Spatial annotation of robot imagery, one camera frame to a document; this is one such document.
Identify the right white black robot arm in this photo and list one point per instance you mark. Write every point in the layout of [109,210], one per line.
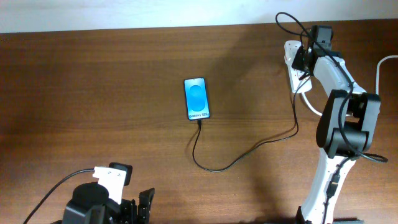
[346,127]

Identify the white power strip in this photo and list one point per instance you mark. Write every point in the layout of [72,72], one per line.
[297,86]

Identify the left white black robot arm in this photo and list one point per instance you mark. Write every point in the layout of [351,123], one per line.
[91,204]

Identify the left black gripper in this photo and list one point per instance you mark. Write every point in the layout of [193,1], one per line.
[130,214]

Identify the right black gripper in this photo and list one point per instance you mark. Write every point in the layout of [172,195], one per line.
[300,59]

